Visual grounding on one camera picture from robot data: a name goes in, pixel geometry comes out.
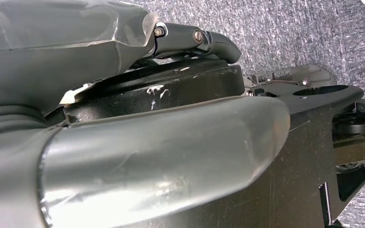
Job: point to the grey metal bracket with screws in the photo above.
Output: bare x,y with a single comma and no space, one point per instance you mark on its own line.
295,75

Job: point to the black robot body frame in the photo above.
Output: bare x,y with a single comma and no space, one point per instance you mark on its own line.
295,141

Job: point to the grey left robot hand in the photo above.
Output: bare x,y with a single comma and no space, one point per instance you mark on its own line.
154,157

